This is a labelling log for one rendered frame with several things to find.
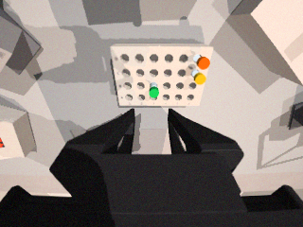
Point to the orange-capped tube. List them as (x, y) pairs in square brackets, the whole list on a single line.
[(202, 62)]

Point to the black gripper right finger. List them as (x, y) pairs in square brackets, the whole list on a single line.
[(199, 139)]

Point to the grey flat mat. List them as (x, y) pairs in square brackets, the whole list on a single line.
[(70, 83)]

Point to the yellow-capped tube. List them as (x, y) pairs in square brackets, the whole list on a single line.
[(198, 77)]

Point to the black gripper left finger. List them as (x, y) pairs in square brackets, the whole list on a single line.
[(105, 138)]

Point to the green-capped test tube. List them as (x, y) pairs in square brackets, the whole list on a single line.
[(154, 92)]

